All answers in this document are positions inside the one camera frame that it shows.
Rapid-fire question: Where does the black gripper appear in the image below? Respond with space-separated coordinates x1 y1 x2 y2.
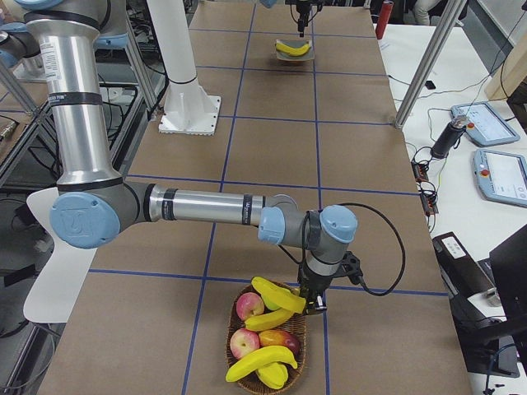
298 265 333 316
287 0 324 33

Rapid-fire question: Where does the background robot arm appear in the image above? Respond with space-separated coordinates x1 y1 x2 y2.
1 22 40 68

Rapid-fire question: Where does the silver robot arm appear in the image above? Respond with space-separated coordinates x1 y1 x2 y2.
21 1 359 314

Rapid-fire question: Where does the woven wicker basket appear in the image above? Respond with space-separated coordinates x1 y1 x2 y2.
225 285 307 394

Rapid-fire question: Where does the grey square plate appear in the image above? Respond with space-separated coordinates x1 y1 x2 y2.
275 39 315 64

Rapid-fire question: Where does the green yellow pear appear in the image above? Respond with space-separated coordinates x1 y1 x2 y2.
263 299 280 311

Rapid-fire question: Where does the yellow banana under pear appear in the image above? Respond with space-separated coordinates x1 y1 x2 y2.
245 309 295 332

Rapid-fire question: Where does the red yellow mango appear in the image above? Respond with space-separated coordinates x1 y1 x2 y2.
259 329 301 356

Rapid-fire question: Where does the front large yellow banana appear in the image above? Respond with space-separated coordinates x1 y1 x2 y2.
225 346 298 383

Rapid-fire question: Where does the red apple upper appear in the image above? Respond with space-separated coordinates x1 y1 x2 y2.
236 292 265 321

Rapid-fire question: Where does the red apple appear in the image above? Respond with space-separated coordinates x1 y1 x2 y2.
236 292 265 321
230 328 260 360

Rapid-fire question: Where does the red apple lower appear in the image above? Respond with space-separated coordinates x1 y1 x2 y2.
230 328 260 360

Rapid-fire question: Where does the red cylinder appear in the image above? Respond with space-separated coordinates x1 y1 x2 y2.
375 0 394 40

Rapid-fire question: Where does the black box with label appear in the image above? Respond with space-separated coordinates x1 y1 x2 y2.
432 232 494 298

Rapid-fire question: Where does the small electronics board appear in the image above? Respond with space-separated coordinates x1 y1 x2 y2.
411 161 429 184

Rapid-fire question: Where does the black cylinder device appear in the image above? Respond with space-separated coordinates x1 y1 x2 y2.
431 115 468 159

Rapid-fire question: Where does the black monitor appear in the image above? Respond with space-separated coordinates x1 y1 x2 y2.
489 225 526 332

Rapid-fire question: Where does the upper teach pendant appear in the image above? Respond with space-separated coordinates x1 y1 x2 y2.
450 102 520 147

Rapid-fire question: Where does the teach pendant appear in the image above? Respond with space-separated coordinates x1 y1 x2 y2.
473 149 526 207
450 102 520 147

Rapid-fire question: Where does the lower teach pendant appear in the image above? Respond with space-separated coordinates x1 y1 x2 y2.
473 149 526 207

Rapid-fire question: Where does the white chair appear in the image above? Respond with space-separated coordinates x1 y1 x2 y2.
23 187 96 323

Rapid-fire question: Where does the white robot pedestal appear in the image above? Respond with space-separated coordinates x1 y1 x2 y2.
147 0 222 136

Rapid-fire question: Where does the aluminium frame post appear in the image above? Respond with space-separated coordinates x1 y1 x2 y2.
394 0 466 130

